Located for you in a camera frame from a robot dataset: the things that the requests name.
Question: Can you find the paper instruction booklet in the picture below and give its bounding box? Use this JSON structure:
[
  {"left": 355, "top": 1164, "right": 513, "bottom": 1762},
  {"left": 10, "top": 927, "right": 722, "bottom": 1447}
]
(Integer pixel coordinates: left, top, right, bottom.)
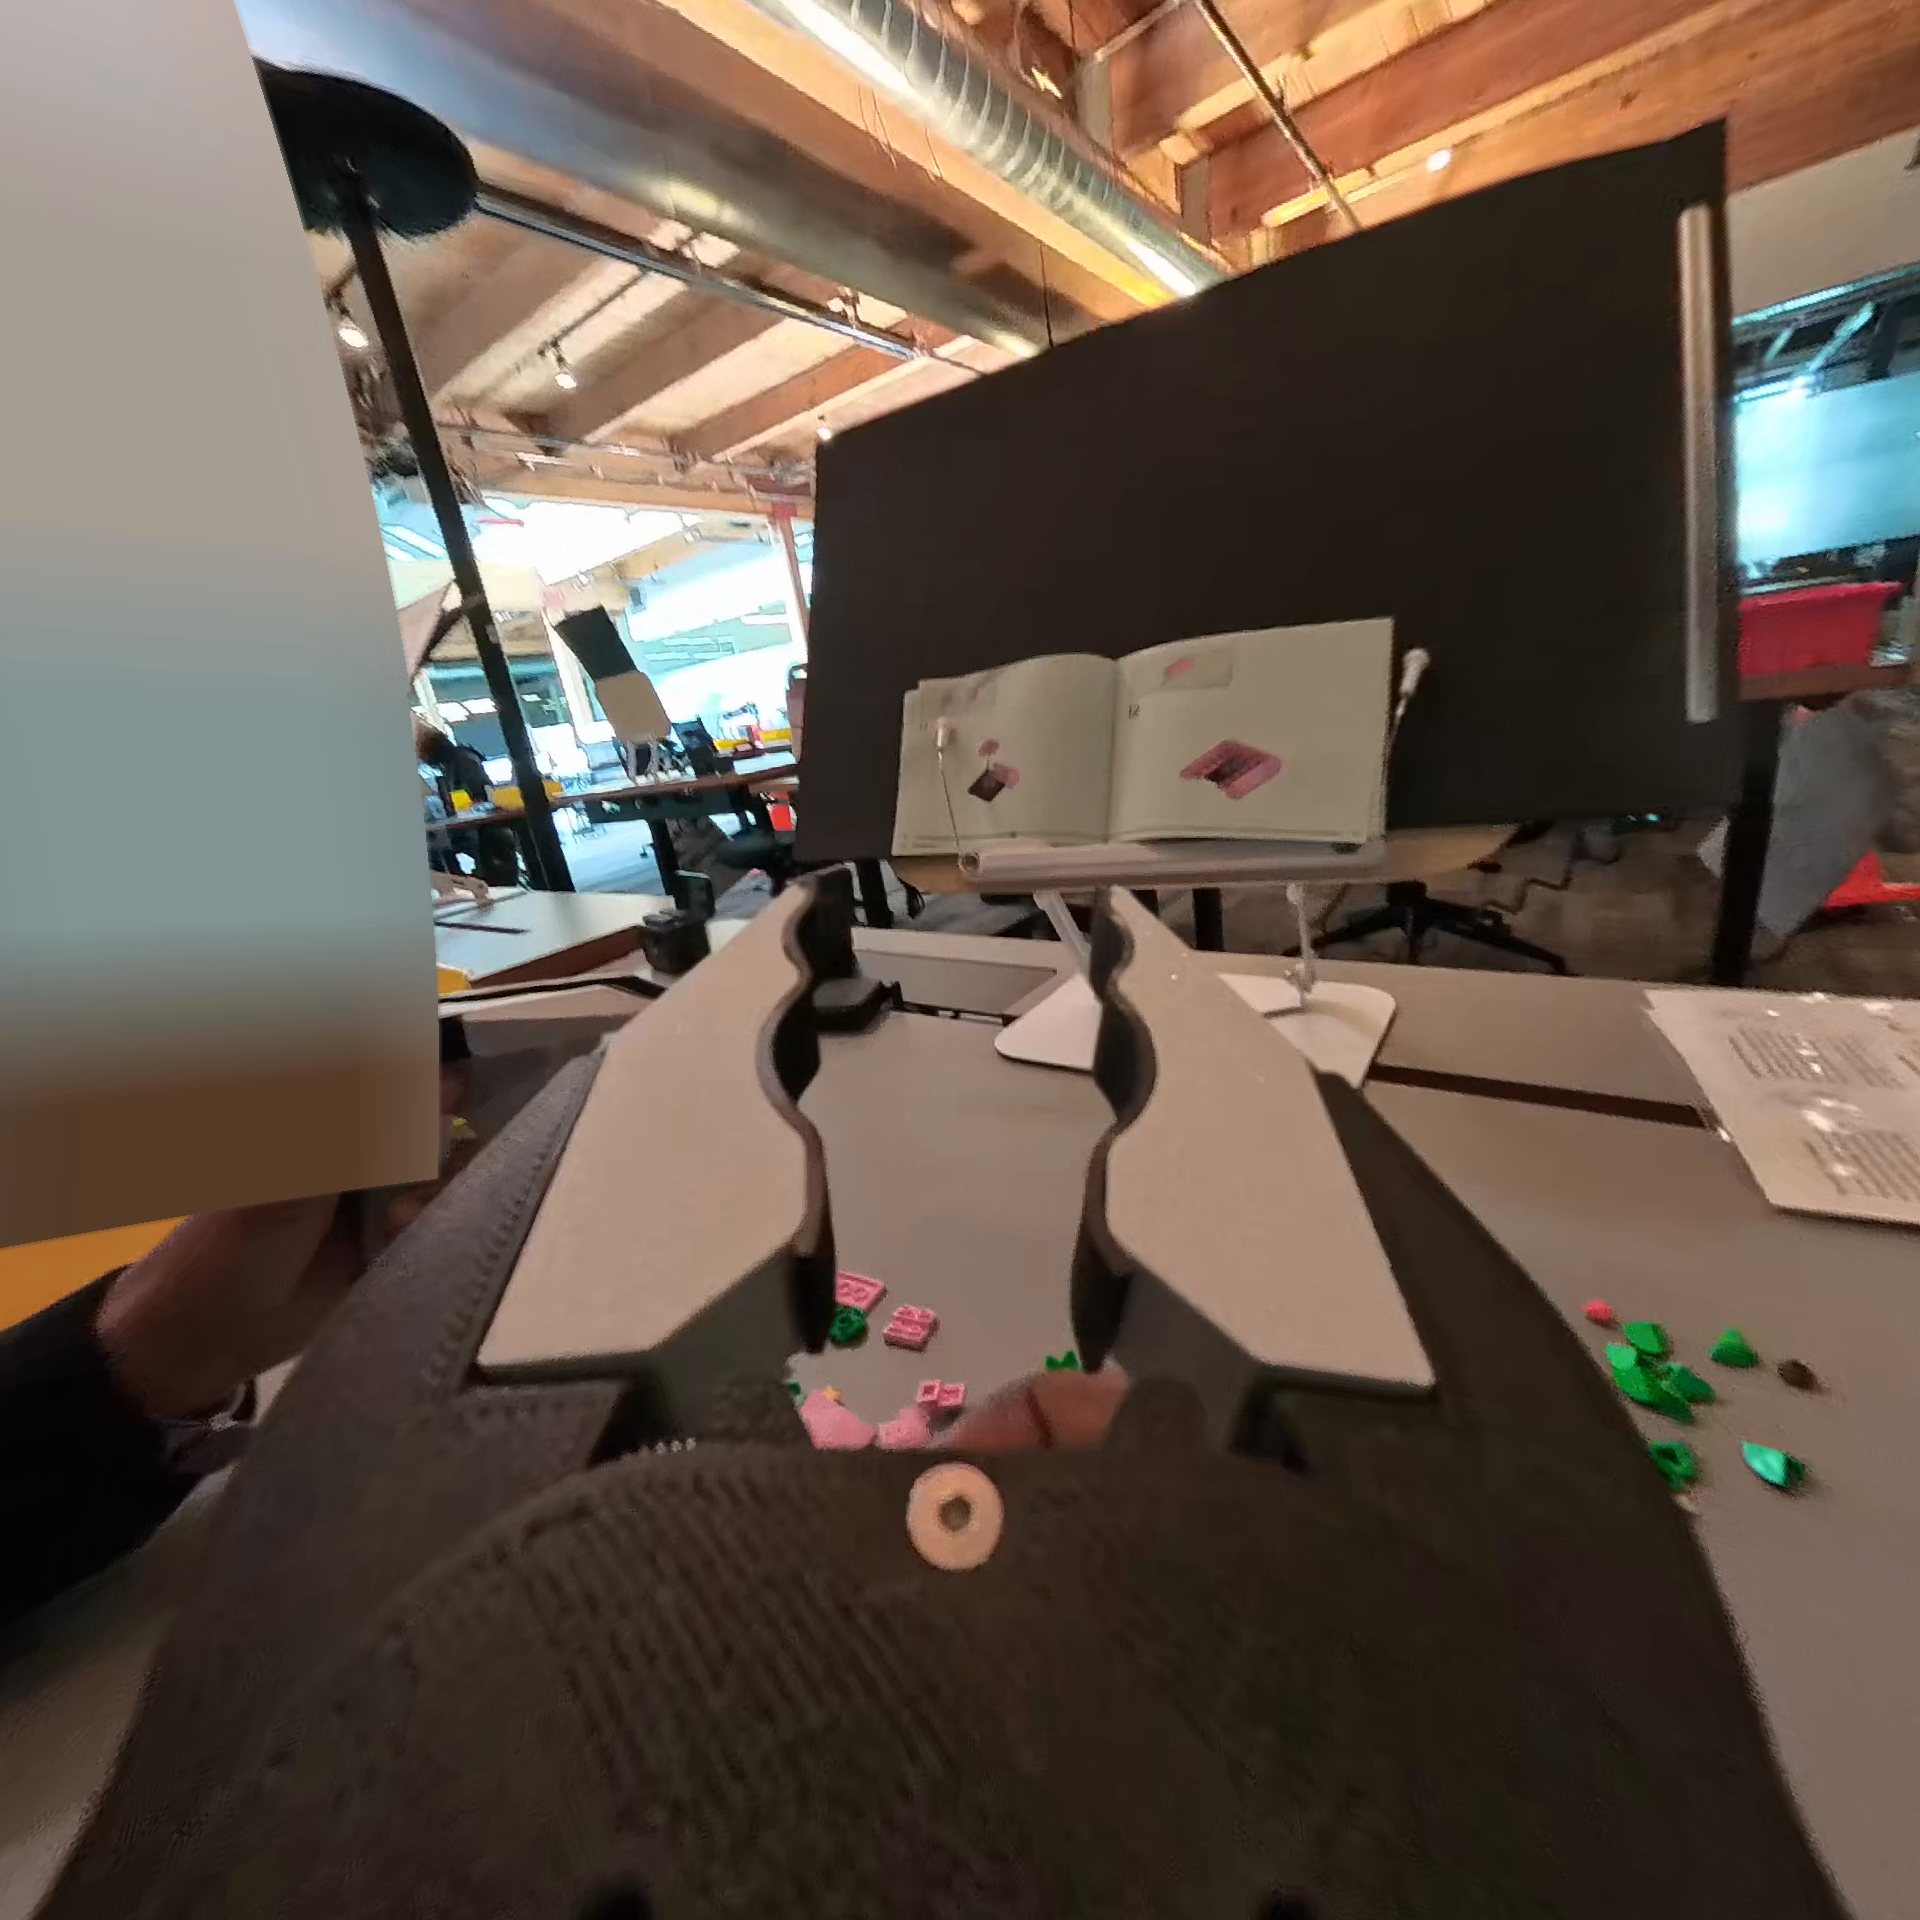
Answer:
[{"left": 892, "top": 618, "right": 1396, "bottom": 860}]

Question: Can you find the red plastic crate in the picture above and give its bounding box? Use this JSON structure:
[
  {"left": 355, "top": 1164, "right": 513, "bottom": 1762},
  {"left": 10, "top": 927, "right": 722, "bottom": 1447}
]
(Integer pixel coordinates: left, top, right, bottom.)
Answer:
[{"left": 1738, "top": 584, "right": 1907, "bottom": 681}]

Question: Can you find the black office chair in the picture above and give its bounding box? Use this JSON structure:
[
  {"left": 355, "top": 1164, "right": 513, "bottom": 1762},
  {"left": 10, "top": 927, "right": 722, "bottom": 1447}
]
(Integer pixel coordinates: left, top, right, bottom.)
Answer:
[{"left": 1320, "top": 878, "right": 1569, "bottom": 976}]

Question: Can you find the silver ventilation duct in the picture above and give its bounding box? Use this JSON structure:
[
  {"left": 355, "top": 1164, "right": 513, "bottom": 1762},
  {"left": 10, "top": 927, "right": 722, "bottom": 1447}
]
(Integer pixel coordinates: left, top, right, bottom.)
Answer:
[{"left": 241, "top": 0, "right": 1233, "bottom": 355}]

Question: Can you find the long wooden desk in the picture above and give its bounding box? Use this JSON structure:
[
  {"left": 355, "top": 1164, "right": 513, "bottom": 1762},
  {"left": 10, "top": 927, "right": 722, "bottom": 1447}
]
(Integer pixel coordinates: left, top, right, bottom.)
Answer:
[{"left": 428, "top": 751, "right": 804, "bottom": 825}]

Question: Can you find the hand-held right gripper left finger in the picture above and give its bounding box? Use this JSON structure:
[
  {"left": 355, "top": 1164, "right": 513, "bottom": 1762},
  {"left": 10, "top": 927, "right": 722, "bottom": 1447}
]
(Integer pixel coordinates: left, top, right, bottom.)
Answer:
[{"left": 479, "top": 866, "right": 860, "bottom": 1390}]

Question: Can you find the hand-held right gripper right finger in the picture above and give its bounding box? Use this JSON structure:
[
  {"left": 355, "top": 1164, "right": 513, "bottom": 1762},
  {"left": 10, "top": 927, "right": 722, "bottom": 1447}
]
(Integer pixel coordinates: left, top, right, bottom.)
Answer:
[{"left": 1073, "top": 888, "right": 1440, "bottom": 1396}]

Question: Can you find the pile of pink toy bricks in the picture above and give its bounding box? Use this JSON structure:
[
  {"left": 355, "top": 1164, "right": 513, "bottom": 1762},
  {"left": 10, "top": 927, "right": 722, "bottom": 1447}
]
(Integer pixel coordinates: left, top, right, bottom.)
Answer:
[{"left": 795, "top": 1267, "right": 976, "bottom": 1449}]

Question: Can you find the person's left hand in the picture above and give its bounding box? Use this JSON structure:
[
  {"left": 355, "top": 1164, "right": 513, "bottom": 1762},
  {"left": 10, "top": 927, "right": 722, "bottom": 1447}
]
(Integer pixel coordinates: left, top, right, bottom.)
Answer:
[{"left": 96, "top": 1191, "right": 362, "bottom": 1426}]

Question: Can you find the round wooden table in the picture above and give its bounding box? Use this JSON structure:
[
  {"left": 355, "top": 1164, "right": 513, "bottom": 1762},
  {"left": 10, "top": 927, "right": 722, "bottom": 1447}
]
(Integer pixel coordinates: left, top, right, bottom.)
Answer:
[{"left": 1352, "top": 817, "right": 1524, "bottom": 890}]

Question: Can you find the white book stand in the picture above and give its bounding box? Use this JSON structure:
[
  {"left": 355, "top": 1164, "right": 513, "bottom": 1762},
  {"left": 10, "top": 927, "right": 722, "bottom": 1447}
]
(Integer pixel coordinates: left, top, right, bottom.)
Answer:
[{"left": 930, "top": 646, "right": 1434, "bottom": 1089}]

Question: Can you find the black panel on cardboard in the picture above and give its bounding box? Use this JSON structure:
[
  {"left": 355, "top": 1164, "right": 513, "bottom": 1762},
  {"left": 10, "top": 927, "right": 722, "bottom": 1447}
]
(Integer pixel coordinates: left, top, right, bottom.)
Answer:
[{"left": 547, "top": 604, "right": 672, "bottom": 742}]

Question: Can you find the yellow plastic bin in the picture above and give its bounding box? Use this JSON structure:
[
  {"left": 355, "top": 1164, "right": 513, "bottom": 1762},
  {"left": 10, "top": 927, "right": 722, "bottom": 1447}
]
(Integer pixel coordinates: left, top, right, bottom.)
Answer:
[{"left": 0, "top": 968, "right": 472, "bottom": 1329}]

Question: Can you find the person's left forearm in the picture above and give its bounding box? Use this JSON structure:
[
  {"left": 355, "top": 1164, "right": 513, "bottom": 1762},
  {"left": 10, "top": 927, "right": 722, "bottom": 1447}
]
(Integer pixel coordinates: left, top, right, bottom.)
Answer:
[{"left": 0, "top": 1276, "right": 197, "bottom": 1631}]

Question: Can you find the person's right hand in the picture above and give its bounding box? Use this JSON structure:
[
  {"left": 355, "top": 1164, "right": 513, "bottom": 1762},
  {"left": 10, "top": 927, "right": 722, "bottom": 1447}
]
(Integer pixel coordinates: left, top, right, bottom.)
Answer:
[{"left": 960, "top": 1368, "right": 1129, "bottom": 1455}]

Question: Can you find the silver metal tube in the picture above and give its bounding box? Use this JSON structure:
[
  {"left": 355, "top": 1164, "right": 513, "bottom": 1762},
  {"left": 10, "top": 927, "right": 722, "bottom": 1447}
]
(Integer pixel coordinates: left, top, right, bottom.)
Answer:
[{"left": 1679, "top": 202, "right": 1723, "bottom": 724}]

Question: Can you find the printed white paper sheet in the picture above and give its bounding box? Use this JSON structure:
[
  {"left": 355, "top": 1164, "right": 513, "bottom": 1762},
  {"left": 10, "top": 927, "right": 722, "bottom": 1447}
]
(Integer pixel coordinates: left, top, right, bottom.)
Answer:
[{"left": 1641, "top": 988, "right": 1920, "bottom": 1232}]

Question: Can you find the dark grey board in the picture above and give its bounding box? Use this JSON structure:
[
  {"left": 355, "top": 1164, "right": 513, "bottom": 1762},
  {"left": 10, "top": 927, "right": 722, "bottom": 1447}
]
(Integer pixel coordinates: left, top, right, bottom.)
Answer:
[{"left": 792, "top": 119, "right": 1748, "bottom": 873}]

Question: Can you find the black pole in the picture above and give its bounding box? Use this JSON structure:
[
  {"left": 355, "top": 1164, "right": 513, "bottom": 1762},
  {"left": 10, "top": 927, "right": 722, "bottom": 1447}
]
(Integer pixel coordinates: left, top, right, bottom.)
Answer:
[{"left": 264, "top": 67, "right": 576, "bottom": 894}]

